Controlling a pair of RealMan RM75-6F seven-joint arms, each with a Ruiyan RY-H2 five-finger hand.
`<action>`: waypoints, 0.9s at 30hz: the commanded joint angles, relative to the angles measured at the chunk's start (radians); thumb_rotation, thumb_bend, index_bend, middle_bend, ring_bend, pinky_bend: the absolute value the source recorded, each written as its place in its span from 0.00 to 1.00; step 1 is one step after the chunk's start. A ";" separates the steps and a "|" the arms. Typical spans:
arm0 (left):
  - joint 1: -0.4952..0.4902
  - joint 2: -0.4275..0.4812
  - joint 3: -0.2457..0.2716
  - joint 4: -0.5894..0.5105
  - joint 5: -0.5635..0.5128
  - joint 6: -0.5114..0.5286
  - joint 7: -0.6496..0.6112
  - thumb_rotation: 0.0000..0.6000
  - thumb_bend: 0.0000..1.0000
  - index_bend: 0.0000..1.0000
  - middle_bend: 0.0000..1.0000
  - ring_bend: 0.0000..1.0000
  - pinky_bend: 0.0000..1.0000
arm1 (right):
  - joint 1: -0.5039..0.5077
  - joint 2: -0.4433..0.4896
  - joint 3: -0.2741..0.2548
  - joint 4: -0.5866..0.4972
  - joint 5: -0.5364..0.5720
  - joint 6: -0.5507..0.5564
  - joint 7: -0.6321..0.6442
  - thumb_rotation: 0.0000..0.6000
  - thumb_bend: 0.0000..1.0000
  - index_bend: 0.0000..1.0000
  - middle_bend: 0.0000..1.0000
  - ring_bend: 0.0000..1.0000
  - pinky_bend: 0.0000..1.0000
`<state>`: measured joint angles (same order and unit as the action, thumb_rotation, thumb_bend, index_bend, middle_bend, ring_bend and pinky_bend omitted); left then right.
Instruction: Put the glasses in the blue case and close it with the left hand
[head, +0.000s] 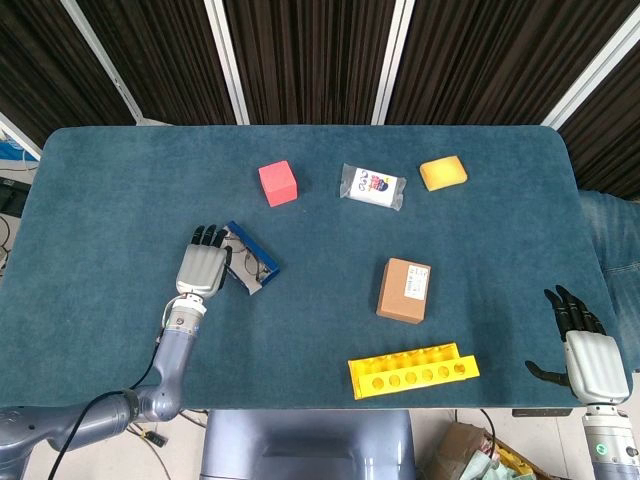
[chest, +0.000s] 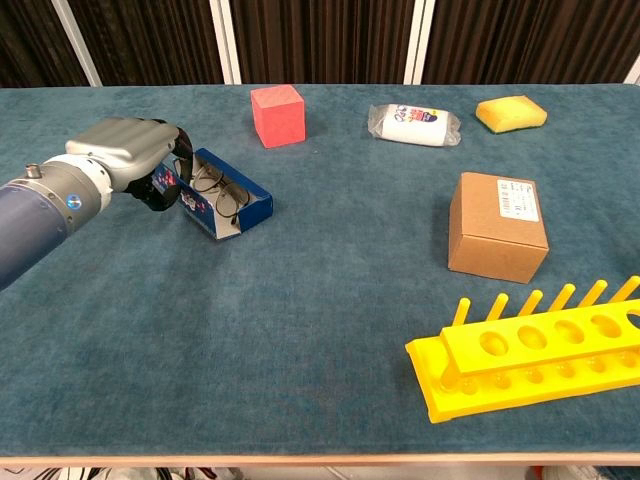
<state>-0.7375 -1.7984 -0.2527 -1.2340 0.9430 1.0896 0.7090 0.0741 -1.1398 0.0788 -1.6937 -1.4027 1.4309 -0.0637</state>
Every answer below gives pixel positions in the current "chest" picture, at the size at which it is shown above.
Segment blue glasses case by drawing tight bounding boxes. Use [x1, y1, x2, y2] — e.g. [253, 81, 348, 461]
[152, 147, 274, 241]

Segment white packet in clear wrap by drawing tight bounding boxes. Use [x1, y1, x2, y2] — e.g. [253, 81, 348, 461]
[368, 103, 462, 148]

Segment yellow plastic test tube rack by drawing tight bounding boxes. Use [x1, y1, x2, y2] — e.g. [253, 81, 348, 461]
[404, 274, 640, 425]

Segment brown cardboard box with label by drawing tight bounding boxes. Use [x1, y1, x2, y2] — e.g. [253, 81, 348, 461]
[447, 171, 551, 285]

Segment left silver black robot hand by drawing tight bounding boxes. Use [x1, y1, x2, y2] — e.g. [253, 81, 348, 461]
[64, 117, 197, 212]

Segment yellow sponge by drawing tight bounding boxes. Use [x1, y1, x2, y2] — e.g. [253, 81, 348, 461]
[475, 94, 548, 135]

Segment red foam cube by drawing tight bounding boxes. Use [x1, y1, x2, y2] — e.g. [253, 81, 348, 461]
[250, 84, 307, 149]

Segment metal frame eyeglasses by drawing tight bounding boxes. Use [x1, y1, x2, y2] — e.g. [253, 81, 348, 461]
[191, 167, 252, 225]

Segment teal felt table cover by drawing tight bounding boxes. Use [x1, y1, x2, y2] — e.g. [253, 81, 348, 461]
[0, 83, 640, 457]

